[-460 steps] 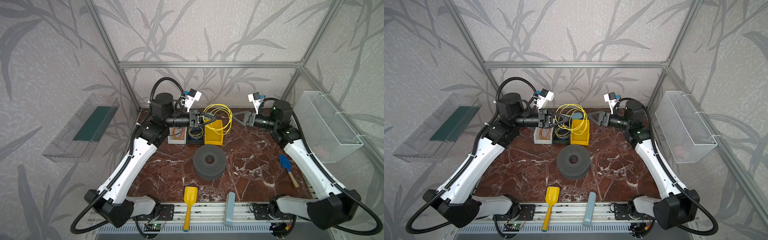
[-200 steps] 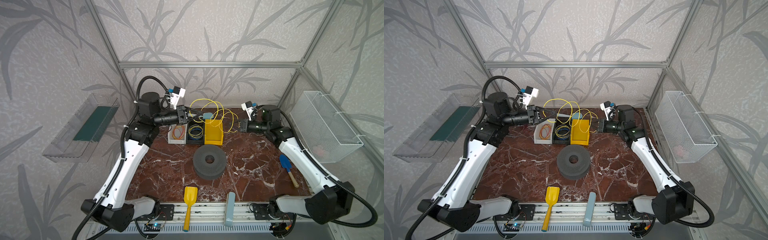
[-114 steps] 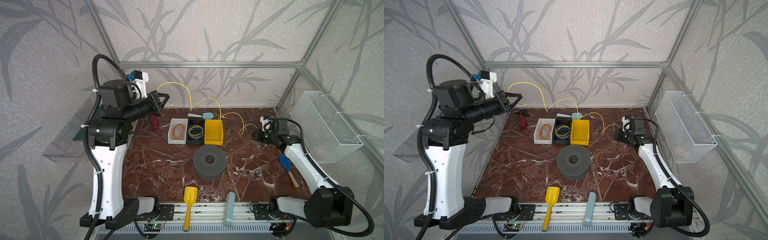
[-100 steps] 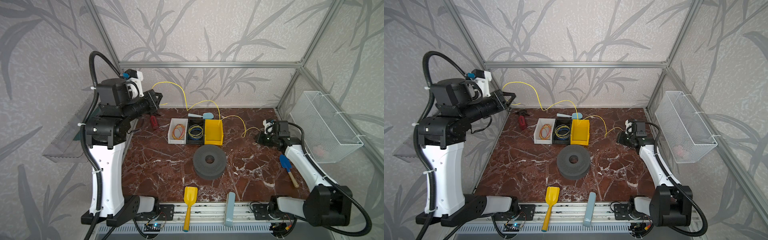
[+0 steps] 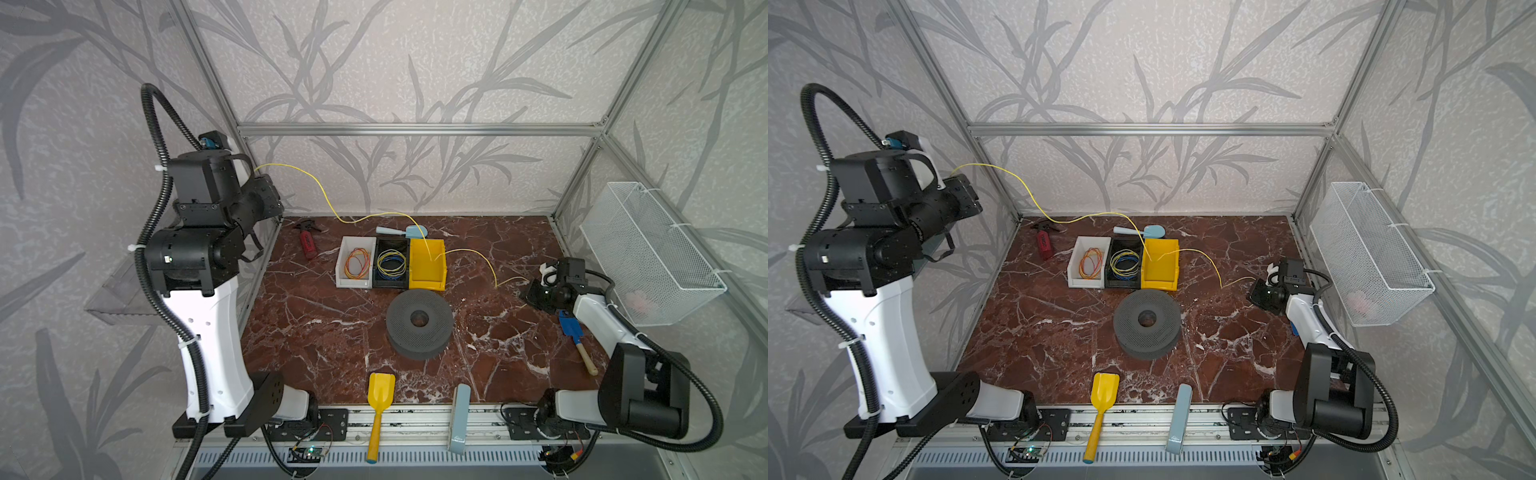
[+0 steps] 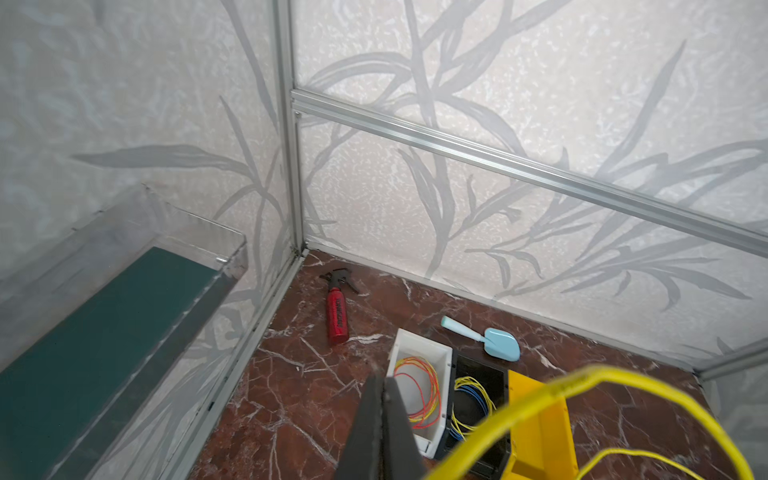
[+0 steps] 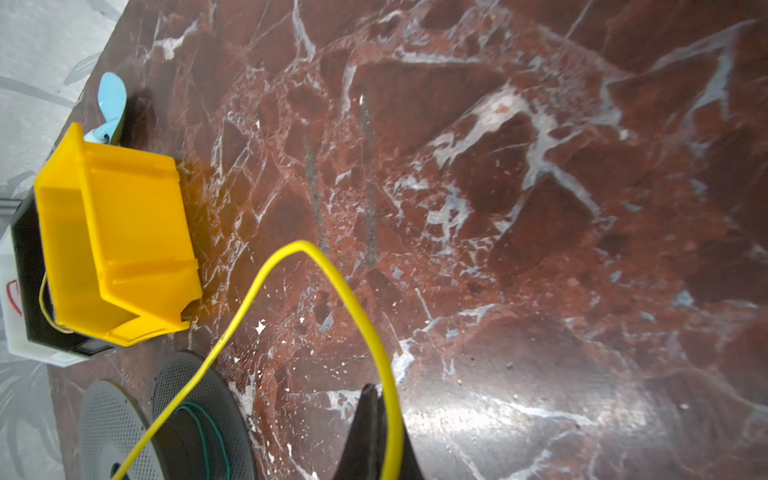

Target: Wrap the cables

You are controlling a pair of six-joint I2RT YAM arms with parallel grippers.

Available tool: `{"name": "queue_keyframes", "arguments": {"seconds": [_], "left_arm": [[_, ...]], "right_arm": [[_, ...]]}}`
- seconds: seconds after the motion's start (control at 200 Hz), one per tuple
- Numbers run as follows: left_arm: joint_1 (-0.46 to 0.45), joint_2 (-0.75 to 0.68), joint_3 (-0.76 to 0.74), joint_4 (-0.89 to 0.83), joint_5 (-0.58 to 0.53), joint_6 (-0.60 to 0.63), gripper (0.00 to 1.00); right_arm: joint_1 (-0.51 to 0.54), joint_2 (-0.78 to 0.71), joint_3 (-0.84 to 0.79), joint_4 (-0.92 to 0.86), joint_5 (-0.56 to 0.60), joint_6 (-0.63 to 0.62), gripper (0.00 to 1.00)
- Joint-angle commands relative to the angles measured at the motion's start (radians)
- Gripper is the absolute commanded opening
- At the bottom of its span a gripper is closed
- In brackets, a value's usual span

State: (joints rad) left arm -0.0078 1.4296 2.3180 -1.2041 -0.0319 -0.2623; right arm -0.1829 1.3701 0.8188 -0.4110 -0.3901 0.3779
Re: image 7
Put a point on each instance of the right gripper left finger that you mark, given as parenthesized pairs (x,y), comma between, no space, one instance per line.
(363,453)

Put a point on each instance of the grey perforated cable spool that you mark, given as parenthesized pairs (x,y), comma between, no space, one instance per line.
(204,438)

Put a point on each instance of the white storage bin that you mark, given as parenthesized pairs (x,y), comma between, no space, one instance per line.
(12,322)

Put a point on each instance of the black storage bin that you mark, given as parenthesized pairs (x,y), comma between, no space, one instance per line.
(30,264)

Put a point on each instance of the yellow storage bin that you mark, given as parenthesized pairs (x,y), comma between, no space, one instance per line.
(117,247)

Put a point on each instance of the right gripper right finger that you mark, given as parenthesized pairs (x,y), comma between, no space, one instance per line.
(410,469)

